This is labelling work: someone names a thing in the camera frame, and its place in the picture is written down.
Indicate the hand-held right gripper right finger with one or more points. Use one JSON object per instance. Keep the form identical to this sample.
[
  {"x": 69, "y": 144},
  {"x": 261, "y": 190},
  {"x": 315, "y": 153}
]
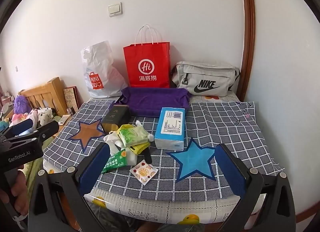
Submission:
[{"x": 230, "y": 169}]

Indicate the purple fabric tray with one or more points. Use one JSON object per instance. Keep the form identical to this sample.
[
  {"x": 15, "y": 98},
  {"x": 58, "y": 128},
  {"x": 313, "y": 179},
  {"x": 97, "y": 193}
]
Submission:
[{"x": 155, "y": 101}]

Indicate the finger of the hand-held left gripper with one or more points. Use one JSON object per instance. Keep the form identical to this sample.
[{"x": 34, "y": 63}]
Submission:
[
  {"x": 23, "y": 127},
  {"x": 45, "y": 133}
]

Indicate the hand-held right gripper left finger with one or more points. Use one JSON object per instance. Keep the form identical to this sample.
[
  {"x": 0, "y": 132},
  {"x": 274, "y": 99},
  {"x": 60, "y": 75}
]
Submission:
[{"x": 93, "y": 169}]

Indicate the white black-spotted fabric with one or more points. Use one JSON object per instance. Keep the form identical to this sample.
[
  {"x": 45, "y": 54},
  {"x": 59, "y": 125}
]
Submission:
[{"x": 42, "y": 116}]

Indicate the purple plush toy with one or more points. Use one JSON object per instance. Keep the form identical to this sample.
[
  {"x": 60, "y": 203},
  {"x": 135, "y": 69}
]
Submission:
[{"x": 21, "y": 103}]

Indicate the brown illustrated book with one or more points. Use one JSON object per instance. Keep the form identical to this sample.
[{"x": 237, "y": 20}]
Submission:
[{"x": 71, "y": 97}]

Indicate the white tube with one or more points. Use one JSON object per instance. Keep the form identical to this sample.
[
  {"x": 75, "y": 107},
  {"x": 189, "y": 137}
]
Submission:
[{"x": 62, "y": 120}]

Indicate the white wall switch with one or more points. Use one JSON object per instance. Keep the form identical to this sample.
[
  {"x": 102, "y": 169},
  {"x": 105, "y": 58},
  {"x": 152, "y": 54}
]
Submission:
[{"x": 115, "y": 9}]

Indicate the fruit print packet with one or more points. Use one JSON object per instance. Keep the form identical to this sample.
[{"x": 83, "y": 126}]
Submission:
[{"x": 143, "y": 170}]

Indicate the red paper bag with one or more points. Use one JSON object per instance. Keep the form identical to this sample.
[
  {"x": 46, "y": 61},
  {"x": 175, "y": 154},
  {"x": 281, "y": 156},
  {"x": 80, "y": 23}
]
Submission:
[{"x": 147, "y": 64}]

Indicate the blue tissue pack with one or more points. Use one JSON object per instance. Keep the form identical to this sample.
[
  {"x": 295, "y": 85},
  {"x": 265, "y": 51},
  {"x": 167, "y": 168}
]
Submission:
[{"x": 170, "y": 128}]

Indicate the person's left hand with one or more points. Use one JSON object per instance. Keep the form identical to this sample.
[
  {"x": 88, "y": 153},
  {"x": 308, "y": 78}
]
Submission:
[{"x": 19, "y": 189}]

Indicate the wooden headboard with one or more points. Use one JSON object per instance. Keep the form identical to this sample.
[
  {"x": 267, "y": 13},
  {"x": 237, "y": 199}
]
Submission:
[{"x": 42, "y": 92}]

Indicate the dark green tea tin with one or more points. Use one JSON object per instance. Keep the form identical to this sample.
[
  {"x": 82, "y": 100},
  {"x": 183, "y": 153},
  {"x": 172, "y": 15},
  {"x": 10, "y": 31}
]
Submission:
[{"x": 115, "y": 119}]

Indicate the grey checked cloth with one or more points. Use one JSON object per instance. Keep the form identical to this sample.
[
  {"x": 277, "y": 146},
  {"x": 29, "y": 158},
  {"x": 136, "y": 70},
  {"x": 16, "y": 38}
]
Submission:
[{"x": 225, "y": 134}]

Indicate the colourful printed bedding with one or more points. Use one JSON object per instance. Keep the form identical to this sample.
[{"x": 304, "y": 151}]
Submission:
[{"x": 7, "y": 122}]

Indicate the green tissue packet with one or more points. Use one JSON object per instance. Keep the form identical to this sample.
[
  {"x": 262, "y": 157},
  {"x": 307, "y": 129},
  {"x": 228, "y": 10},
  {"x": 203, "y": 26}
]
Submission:
[{"x": 131, "y": 133}]

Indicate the white glove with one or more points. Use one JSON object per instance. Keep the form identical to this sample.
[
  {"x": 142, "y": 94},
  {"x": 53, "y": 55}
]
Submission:
[{"x": 112, "y": 141}]

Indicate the duck print bed sheet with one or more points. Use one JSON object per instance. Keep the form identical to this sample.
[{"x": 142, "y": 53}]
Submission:
[{"x": 150, "y": 209}]

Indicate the white plastic shopping bag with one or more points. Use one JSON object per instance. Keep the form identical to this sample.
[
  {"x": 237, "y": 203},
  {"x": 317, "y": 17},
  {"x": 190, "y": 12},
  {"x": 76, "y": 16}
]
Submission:
[{"x": 102, "y": 72}]

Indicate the yellow pouch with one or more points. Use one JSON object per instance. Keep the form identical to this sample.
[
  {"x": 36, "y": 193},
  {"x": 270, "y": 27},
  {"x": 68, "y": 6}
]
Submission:
[{"x": 141, "y": 148}]

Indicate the grey waist bag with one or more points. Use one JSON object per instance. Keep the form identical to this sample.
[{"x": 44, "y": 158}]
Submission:
[{"x": 205, "y": 82}]

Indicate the green bed sheet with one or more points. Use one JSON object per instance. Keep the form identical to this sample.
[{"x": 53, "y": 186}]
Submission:
[{"x": 32, "y": 172}]

